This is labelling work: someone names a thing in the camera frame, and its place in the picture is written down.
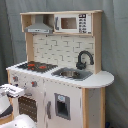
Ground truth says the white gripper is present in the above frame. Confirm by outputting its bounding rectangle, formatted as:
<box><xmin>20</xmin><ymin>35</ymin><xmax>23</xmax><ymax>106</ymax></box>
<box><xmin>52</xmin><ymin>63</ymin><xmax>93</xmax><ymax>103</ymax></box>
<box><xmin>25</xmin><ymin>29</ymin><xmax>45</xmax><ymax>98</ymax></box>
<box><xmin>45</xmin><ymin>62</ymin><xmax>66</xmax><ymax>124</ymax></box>
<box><xmin>0</xmin><ymin>84</ymin><xmax>25</xmax><ymax>118</ymax></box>

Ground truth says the toy microwave door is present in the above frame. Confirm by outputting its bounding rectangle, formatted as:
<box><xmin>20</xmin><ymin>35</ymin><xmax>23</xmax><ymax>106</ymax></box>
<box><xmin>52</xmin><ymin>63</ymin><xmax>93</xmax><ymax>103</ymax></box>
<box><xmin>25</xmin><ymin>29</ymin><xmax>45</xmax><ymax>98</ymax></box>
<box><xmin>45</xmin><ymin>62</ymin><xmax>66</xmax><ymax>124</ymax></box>
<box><xmin>53</xmin><ymin>13</ymin><xmax>93</xmax><ymax>35</ymax></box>

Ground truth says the white oven door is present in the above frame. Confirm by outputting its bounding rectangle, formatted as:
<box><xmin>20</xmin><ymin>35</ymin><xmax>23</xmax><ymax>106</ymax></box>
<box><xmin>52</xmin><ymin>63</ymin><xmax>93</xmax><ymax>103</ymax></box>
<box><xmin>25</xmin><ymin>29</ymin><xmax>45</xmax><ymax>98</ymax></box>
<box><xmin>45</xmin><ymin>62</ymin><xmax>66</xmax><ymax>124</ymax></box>
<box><xmin>12</xmin><ymin>89</ymin><xmax>44</xmax><ymax>128</ymax></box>

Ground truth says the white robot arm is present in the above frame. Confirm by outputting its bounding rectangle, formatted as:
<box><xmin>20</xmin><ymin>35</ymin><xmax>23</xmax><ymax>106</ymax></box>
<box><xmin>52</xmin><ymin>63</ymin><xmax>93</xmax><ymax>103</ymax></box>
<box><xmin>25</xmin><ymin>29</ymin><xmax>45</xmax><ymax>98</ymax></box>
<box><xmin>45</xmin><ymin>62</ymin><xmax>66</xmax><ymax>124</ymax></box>
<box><xmin>0</xmin><ymin>84</ymin><xmax>37</xmax><ymax>128</ymax></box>

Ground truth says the wooden toy kitchen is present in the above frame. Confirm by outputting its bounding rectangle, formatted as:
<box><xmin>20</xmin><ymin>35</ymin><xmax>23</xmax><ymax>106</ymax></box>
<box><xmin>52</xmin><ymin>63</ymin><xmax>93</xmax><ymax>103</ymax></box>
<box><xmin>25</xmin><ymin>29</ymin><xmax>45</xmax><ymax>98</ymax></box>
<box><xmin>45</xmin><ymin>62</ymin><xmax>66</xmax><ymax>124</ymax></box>
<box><xmin>7</xmin><ymin>10</ymin><xmax>114</xmax><ymax>128</ymax></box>

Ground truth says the left red stove knob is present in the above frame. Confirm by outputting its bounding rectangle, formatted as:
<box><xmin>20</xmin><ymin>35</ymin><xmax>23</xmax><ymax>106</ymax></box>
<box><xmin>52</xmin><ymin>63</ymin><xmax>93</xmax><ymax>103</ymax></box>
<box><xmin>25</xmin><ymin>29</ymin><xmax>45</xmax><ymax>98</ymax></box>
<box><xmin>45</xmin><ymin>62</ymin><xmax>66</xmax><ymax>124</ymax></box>
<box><xmin>13</xmin><ymin>76</ymin><xmax>18</xmax><ymax>82</ymax></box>

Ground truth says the red stove knob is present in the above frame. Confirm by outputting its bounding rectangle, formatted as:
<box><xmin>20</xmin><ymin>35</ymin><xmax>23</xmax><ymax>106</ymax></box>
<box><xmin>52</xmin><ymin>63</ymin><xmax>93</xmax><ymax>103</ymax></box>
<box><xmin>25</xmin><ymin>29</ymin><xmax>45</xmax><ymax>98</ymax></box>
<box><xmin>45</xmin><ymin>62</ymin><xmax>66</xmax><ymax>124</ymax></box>
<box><xmin>31</xmin><ymin>81</ymin><xmax>37</xmax><ymax>87</ymax></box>
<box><xmin>13</xmin><ymin>76</ymin><xmax>18</xmax><ymax>82</ymax></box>

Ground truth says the right red stove knob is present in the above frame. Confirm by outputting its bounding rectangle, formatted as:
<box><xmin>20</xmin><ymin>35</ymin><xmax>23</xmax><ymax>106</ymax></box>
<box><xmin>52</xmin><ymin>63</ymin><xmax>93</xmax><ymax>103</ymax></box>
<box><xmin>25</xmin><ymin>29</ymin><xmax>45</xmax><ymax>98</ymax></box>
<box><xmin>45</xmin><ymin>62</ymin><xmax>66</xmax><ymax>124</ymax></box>
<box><xmin>31</xmin><ymin>81</ymin><xmax>37</xmax><ymax>87</ymax></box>

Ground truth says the black toy stovetop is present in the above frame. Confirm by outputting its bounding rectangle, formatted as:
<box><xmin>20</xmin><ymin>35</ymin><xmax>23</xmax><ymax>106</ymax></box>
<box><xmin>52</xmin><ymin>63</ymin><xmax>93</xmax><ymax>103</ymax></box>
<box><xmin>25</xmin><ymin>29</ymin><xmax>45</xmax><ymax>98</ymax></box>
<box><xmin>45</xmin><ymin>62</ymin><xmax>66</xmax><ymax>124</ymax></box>
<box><xmin>19</xmin><ymin>61</ymin><xmax>56</xmax><ymax>73</ymax></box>

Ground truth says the white cupboard door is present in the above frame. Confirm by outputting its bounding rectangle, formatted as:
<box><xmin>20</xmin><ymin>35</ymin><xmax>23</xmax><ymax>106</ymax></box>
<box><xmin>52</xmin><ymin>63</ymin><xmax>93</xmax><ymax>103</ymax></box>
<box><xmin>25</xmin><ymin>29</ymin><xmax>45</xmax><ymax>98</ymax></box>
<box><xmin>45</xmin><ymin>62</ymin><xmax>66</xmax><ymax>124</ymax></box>
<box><xmin>45</xmin><ymin>81</ymin><xmax>82</xmax><ymax>128</ymax></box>

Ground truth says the grey toy sink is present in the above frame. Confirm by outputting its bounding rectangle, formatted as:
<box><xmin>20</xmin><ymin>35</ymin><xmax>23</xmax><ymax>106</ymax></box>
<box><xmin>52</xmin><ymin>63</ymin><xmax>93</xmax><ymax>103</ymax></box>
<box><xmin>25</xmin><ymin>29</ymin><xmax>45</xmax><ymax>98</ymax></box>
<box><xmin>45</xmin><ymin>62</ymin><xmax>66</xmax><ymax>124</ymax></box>
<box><xmin>52</xmin><ymin>67</ymin><xmax>92</xmax><ymax>81</ymax></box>

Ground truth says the grey range hood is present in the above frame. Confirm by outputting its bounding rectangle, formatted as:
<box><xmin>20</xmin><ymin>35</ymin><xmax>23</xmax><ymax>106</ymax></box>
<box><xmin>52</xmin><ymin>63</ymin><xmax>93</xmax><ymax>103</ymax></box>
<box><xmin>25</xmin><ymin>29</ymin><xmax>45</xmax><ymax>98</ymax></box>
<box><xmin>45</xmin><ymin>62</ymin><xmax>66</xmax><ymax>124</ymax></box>
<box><xmin>25</xmin><ymin>14</ymin><xmax>54</xmax><ymax>34</ymax></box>

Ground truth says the black toy faucet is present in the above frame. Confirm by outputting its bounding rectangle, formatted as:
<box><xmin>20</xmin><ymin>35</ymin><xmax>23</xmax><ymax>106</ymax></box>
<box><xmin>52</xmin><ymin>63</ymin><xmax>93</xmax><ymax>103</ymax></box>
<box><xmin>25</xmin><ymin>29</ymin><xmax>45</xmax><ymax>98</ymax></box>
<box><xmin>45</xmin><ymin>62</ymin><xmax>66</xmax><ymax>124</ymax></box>
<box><xmin>76</xmin><ymin>50</ymin><xmax>94</xmax><ymax>70</ymax></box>

